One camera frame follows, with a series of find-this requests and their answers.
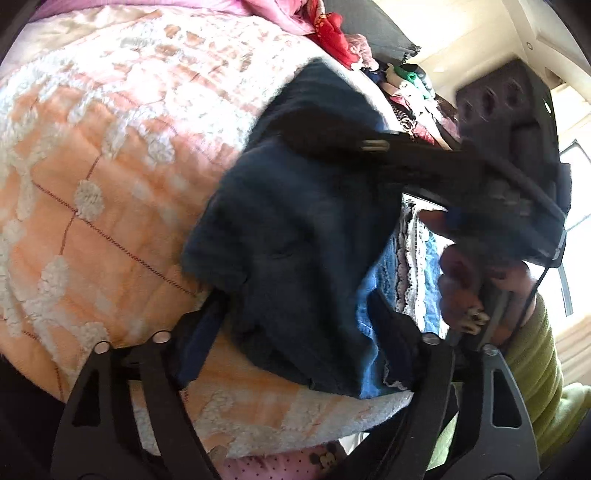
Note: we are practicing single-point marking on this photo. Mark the pink quilt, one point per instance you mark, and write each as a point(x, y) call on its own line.
point(277, 9)

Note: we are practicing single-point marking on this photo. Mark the grey headboard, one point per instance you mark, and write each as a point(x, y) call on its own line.
point(369, 23)

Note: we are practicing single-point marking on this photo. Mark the window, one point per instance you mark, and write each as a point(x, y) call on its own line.
point(577, 194)

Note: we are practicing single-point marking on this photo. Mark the red embroidered cloth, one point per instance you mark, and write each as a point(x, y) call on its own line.
point(332, 32)

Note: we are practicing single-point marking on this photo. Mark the mauve fuzzy cloth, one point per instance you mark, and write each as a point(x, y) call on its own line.
point(360, 48)

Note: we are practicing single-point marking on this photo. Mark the person's right forearm green sleeve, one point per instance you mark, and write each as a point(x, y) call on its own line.
point(540, 369)

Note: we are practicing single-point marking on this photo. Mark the pile of folded clothes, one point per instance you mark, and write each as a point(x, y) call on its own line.
point(406, 87)

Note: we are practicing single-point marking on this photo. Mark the blue denim pants lace trim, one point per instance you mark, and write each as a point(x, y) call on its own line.
point(286, 240)

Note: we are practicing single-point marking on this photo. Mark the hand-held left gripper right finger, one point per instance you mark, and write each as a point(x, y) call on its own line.
point(392, 332)

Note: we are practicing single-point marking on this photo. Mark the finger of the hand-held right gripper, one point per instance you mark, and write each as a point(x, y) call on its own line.
point(455, 219)
point(415, 159)

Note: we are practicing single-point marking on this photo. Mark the person's right hand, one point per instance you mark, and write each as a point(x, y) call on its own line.
point(455, 281)

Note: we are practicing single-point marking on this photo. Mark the peach lace-pattern blanket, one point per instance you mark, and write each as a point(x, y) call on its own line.
point(92, 161)

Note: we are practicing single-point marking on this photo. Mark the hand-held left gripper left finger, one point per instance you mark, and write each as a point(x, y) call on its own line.
point(198, 355)

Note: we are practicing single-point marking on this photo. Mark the pink dotted sheet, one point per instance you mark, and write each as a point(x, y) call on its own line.
point(277, 466)

